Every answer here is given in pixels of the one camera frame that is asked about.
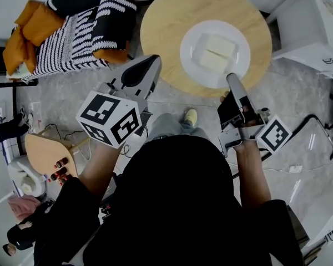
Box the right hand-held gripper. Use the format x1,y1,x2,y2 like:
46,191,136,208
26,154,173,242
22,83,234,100
217,73,293,158

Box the white cardboard box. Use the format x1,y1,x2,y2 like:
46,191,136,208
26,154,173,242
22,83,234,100
301,208,333,266

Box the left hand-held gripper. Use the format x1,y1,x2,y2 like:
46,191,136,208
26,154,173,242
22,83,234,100
75,54,163,150

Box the black metal frame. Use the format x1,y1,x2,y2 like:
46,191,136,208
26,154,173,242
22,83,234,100
0,45,39,156

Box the dark red-capped bottle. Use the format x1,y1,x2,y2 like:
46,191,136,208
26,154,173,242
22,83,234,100
58,174,73,187
53,157,70,169
50,167,68,181

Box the pale food block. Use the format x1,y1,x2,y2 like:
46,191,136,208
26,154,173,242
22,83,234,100
204,34,237,58
198,49,230,74

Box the round wooden table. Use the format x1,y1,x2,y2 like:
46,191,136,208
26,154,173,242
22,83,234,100
140,0,273,98

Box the person's right forearm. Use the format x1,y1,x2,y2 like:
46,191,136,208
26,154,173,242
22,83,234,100
234,139,273,211

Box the black curved tube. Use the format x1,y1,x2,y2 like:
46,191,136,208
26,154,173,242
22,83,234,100
262,114,333,162

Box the black floor cable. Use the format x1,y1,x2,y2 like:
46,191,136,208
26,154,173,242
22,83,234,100
44,122,93,161

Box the pink cloth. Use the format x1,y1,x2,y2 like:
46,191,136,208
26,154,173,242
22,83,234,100
7,195,42,222

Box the black white striped blanket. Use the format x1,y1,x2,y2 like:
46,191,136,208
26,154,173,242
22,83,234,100
24,0,138,80

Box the white plate of food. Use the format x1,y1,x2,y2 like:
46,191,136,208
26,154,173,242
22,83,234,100
179,20,251,89

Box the orange cushion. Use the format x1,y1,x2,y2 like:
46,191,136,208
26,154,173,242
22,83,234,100
2,0,65,75

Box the white cabinet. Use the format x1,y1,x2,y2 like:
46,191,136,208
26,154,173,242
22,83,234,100
265,0,333,80

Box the person's grey trousers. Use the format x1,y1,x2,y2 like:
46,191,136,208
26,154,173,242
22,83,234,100
146,113,209,144

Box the small wooden side table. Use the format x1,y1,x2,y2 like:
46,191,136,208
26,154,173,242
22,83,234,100
24,132,79,183

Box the person's yellow shoe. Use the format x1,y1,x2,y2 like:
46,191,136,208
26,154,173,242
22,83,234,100
183,108,198,127

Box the person's black top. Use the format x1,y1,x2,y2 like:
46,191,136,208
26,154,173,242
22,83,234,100
34,134,304,266

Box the white chair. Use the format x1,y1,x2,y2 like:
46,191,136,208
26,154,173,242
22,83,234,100
9,159,48,198

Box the person's left forearm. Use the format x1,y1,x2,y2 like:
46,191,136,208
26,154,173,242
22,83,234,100
78,141,126,202

